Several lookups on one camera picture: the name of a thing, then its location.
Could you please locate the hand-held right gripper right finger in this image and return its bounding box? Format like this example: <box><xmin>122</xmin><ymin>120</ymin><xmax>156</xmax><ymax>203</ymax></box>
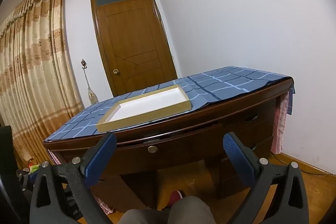
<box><xmin>223</xmin><ymin>132</ymin><xmax>308</xmax><ymax>224</ymax></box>

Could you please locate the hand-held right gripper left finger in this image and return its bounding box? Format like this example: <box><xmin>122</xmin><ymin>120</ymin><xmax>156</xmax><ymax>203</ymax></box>
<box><xmin>29</xmin><ymin>132</ymin><xmax>117</xmax><ymax>224</ymax></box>

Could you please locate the shallow tan tray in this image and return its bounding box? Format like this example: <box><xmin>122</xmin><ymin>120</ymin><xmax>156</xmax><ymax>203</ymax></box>
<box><xmin>96</xmin><ymin>84</ymin><xmax>192</xmax><ymax>133</ymax></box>

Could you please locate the wooden side drawer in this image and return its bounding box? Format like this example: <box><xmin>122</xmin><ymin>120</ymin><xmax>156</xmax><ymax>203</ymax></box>
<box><xmin>223</xmin><ymin>132</ymin><xmax>273</xmax><ymax>161</ymax></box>
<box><xmin>222</xmin><ymin>109</ymin><xmax>276</xmax><ymax>134</ymax></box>

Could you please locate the green yellow toy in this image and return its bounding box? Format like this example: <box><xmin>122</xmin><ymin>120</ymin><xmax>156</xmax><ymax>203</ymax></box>
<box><xmin>26</xmin><ymin>160</ymin><xmax>41</xmax><ymax>174</ymax></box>

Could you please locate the dark wooden desk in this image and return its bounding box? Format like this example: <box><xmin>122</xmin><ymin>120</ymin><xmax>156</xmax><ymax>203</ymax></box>
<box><xmin>43</xmin><ymin>76</ymin><xmax>294</xmax><ymax>214</ymax></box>

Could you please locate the curtain tieback tassel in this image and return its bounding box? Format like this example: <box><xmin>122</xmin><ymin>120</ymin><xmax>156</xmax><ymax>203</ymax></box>
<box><xmin>83</xmin><ymin>68</ymin><xmax>99</xmax><ymax>105</ymax></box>

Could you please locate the person's right leg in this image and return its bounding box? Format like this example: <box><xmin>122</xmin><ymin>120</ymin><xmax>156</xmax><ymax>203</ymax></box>
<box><xmin>167</xmin><ymin>196</ymin><xmax>219</xmax><ymax>224</ymax></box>

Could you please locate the person's leg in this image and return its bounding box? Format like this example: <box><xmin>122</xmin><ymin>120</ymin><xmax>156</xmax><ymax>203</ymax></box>
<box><xmin>167</xmin><ymin>196</ymin><xmax>219</xmax><ymax>224</ymax></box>
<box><xmin>119</xmin><ymin>208</ymin><xmax>170</xmax><ymax>224</ymax></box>

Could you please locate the person's left leg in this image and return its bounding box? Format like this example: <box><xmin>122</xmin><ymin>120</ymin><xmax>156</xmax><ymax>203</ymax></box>
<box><xmin>119</xmin><ymin>208</ymin><xmax>170</xmax><ymax>224</ymax></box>

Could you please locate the red slipper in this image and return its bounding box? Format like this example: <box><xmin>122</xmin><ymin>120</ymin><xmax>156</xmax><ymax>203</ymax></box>
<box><xmin>168</xmin><ymin>190</ymin><xmax>184</xmax><ymax>207</ymax></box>

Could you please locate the blue plaid tablecloth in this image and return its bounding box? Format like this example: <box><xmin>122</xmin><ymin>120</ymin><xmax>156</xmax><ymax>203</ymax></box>
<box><xmin>43</xmin><ymin>66</ymin><xmax>296</xmax><ymax>143</ymax></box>

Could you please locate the beige patterned curtain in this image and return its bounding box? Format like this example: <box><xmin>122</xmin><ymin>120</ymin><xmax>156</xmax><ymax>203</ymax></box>
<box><xmin>0</xmin><ymin>0</ymin><xmax>84</xmax><ymax>167</ymax></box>

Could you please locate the wooden door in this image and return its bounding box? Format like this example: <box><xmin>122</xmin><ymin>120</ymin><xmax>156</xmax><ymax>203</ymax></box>
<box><xmin>90</xmin><ymin>0</ymin><xmax>178</xmax><ymax>97</ymax></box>

